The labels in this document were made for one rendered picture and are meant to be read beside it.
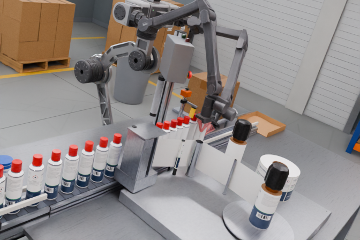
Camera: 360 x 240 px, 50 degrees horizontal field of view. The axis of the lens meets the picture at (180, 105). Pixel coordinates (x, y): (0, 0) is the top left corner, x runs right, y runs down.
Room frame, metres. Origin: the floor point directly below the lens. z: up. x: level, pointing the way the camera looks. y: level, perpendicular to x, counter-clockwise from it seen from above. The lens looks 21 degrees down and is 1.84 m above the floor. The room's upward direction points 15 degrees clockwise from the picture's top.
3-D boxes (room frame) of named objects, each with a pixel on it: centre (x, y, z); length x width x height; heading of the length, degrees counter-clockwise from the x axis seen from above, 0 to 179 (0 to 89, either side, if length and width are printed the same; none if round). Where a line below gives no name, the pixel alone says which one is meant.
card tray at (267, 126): (2.68, -0.62, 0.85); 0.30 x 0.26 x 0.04; 145
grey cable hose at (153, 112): (1.79, 0.12, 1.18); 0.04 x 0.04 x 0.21
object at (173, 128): (1.77, 0.01, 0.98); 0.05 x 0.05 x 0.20
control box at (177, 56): (1.82, 0.07, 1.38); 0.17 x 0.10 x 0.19; 20
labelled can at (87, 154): (1.34, 0.31, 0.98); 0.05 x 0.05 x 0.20
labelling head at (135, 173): (1.46, 0.11, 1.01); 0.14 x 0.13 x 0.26; 145
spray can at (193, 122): (1.92, -0.09, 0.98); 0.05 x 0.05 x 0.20
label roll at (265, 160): (1.70, -0.55, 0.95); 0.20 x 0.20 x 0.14
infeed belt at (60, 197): (1.86, -0.06, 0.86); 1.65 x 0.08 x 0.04; 145
